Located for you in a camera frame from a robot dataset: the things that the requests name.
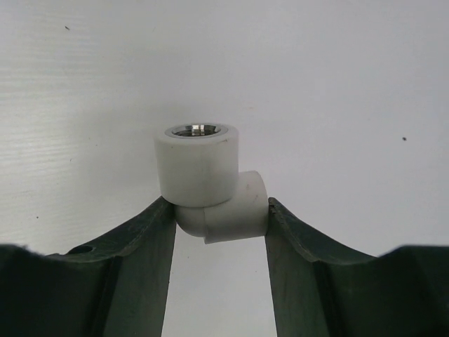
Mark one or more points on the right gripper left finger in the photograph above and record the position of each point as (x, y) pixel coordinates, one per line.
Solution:
(114, 285)

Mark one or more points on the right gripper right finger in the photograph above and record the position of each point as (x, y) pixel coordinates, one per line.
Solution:
(321, 287)

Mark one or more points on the white elbow pipe fitting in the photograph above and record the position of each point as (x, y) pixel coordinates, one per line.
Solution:
(198, 171)

